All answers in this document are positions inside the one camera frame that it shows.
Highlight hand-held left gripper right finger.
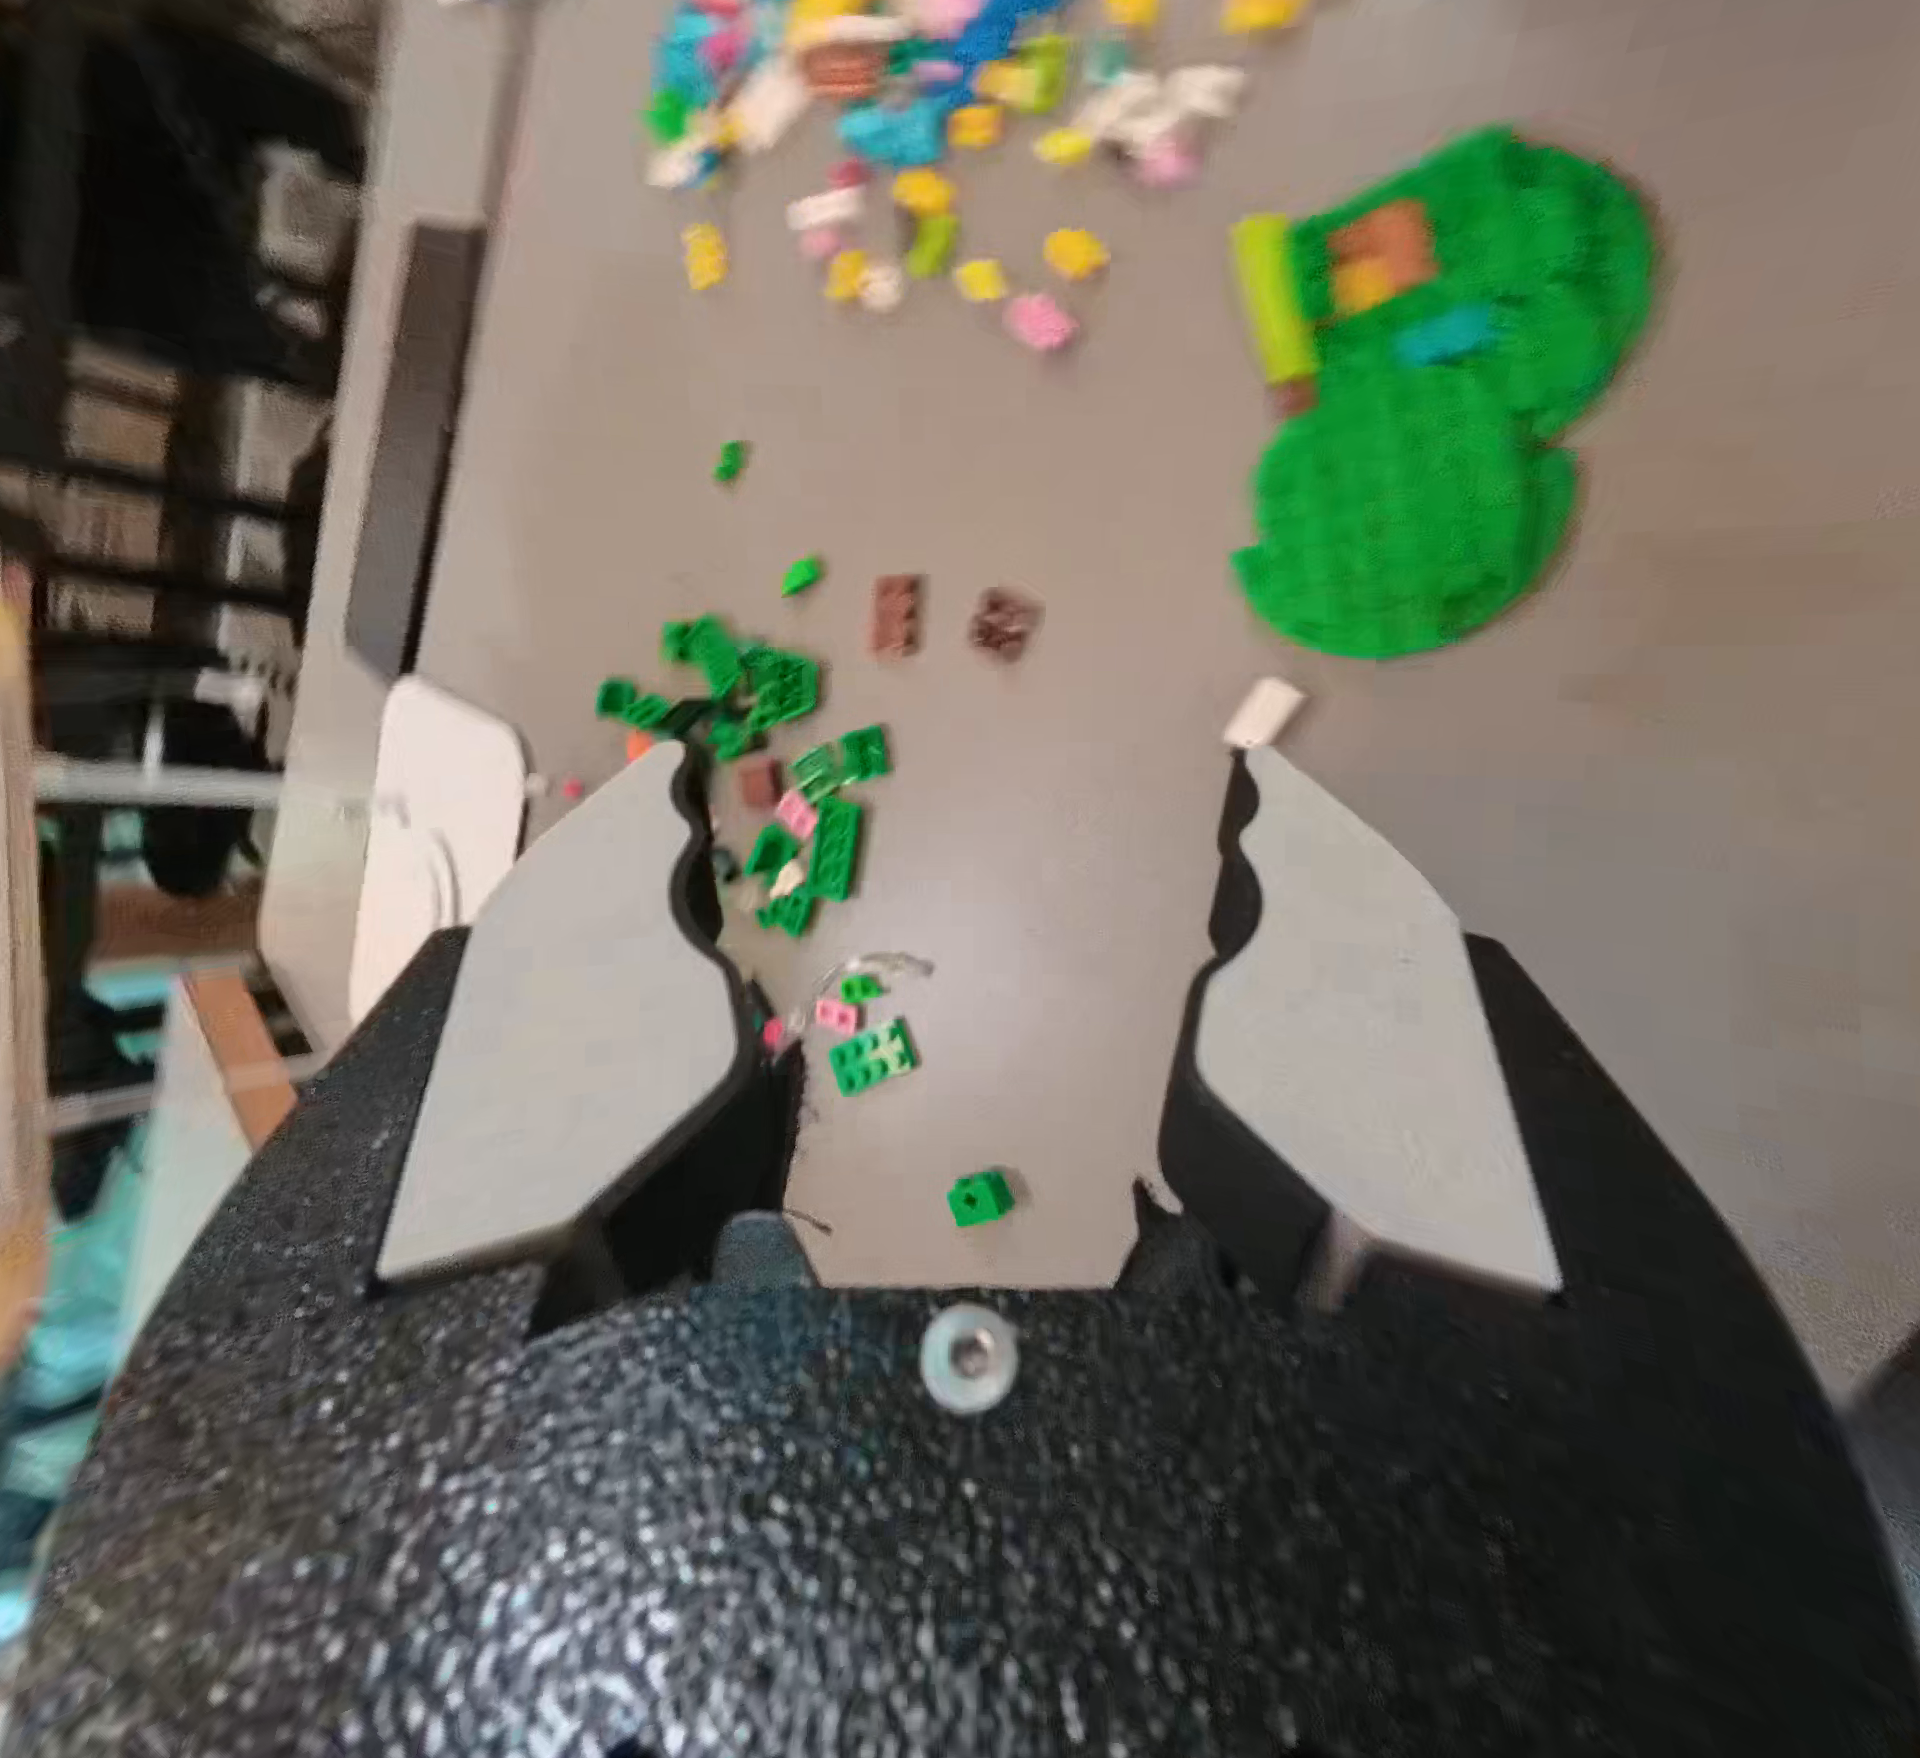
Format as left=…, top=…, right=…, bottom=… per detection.
left=1160, top=745, right=1565, bottom=1317

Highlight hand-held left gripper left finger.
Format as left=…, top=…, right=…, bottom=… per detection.
left=375, top=745, right=796, bottom=1301

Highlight green lego plate assembly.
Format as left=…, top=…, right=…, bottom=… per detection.
left=1225, top=126, right=1662, bottom=666

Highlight small colourful lego pieces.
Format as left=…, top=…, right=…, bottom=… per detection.
left=640, top=0, right=1369, bottom=356

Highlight cluster of green lego parts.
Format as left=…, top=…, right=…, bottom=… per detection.
left=593, top=440, right=926, bottom=1101

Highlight white book stand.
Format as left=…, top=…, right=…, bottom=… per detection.
left=346, top=679, right=536, bottom=1024

